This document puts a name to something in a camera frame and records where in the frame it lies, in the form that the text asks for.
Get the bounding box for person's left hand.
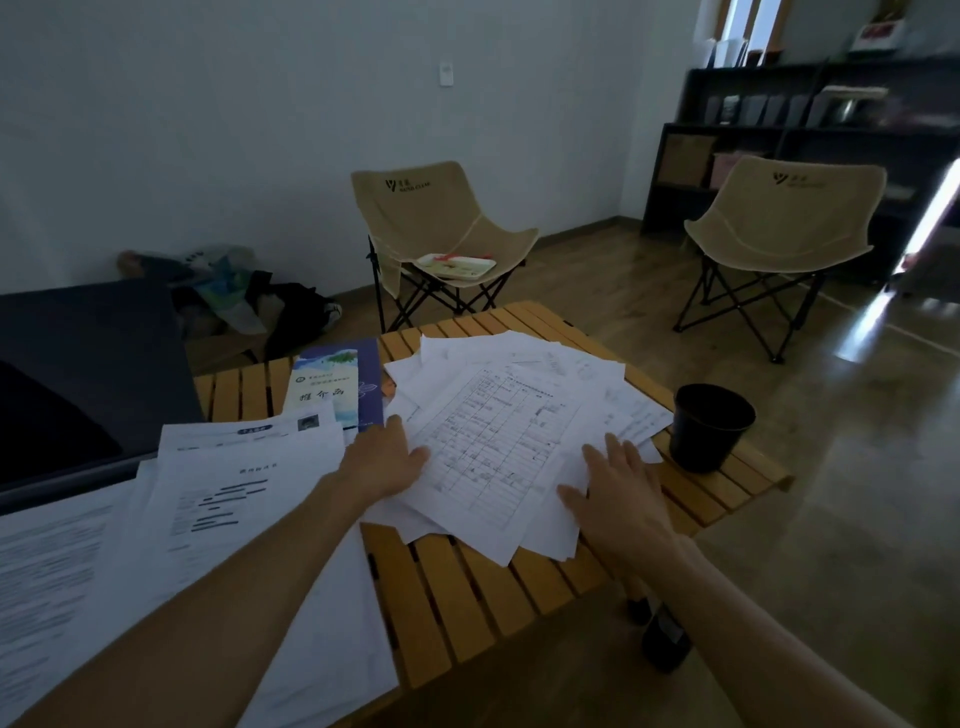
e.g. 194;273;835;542
329;414;431;515

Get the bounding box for person's right hand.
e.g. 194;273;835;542
556;433;699;580

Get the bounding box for blue booklet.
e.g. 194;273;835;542
282;337;385;435

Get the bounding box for form paper sheet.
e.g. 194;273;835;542
397;363;594;568

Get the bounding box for thin stack of sorted sheets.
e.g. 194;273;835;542
112;401;400;728

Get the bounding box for pile of white papers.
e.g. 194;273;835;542
362;329;675;569

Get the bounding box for grey laptop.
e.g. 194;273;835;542
0;278;205;517

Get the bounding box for sorted text document stack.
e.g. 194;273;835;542
0;479;151;728

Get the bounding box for person's left forearm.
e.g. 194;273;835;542
11;472;369;728

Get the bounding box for person's right forearm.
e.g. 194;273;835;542
644;539;913;728

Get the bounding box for wooden slatted table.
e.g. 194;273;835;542
191;299;796;706

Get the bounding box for black plastic pot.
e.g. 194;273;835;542
668;383;757;475

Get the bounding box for dark bottle with blue cap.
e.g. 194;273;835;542
639;599;694;675

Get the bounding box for red and white booklet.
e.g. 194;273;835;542
413;252;498;283

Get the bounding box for beige folding chair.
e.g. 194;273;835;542
350;159;541;335
672;155;889;366

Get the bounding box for black shelf unit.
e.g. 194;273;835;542
641;56;960;286

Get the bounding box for pink storage box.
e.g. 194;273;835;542
708;149;751;190

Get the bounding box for woven storage basket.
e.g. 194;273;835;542
658;133;718;189

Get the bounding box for metal pot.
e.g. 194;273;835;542
813;86;890;125

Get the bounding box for tall narrow window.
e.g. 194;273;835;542
712;0;789;65

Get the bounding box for red and white box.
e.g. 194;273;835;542
851;18;907;52

